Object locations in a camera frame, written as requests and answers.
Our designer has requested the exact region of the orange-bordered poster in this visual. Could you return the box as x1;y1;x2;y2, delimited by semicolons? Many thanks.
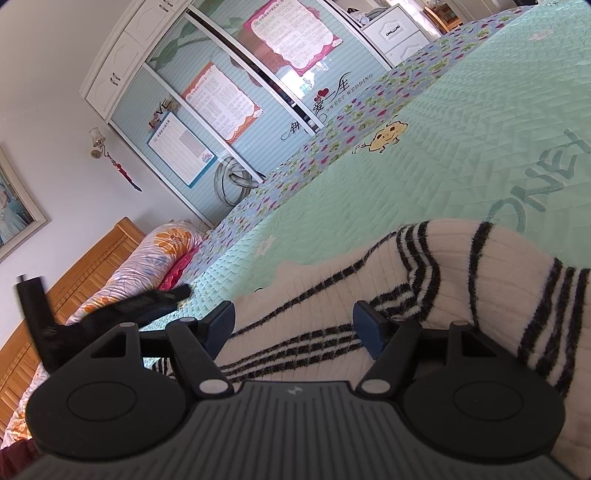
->
181;61;264;144

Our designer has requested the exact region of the red pillow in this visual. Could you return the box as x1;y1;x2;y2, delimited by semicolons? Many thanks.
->
159;244;201;291

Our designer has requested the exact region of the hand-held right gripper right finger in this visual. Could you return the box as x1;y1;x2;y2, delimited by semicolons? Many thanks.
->
353;301;489;400

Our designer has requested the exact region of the pink-bordered poster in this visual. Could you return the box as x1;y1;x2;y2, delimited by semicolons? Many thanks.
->
244;0;345;77

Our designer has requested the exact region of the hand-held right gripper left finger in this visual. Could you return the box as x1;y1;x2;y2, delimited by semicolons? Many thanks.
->
91;301;235;400

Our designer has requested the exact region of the glass wall lamp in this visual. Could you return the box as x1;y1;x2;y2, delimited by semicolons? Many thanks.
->
89;127;109;160

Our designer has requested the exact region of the framed wedding photo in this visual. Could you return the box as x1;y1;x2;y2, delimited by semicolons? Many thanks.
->
0;143;49;264

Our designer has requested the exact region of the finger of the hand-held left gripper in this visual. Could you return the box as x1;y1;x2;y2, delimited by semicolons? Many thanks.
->
159;284;194;305

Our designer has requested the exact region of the wooden letter ornament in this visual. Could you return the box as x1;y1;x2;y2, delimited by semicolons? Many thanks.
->
148;98;175;131

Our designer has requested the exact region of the wooden chair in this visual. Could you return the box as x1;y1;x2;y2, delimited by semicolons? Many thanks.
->
422;2;462;33

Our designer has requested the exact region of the blue-bordered poster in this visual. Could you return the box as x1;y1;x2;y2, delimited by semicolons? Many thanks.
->
147;111;218;188

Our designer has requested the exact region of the wooden bed headboard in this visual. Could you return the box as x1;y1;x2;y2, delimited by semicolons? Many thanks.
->
0;217;148;416

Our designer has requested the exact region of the red hanging knot ornament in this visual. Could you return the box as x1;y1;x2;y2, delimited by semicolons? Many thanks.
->
104;154;143;193

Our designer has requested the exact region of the green quilted bedspread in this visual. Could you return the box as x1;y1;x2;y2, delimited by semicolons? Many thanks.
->
139;0;591;333

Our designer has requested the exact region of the white drawer unit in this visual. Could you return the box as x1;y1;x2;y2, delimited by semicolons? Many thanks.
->
360;4;432;68

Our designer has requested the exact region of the floral bolster pillow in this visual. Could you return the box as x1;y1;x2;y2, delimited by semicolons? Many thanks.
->
0;219;206;439

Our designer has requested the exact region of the white sliding-door wardrobe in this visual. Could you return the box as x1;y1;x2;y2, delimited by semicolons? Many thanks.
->
81;0;435;229

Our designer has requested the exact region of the person's left forearm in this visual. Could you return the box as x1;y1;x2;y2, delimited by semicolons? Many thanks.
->
0;440;40;480

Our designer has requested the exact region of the white black-striped knit sweater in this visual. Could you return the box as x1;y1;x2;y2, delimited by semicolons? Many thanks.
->
157;219;591;480

